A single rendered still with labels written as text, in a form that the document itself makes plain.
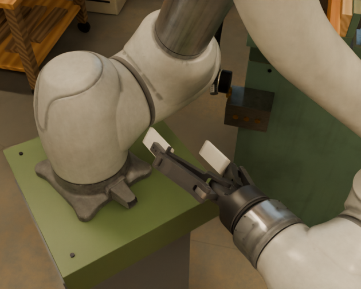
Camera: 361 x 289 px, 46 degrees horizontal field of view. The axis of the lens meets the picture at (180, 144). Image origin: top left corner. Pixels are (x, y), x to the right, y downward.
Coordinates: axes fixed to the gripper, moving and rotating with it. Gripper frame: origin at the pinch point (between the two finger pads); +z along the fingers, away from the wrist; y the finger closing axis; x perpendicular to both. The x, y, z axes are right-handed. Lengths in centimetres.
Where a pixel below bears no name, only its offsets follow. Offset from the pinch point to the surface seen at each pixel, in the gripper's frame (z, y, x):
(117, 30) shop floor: 166, -80, 14
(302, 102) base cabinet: 17, -51, -12
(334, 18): 3.1, -23.7, -31.8
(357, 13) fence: 0.3, -25.2, -34.3
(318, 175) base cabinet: 13, -75, 7
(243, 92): 26.6, -38.9, -7.1
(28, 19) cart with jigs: 167, -32, 26
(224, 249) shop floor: 24, -71, 48
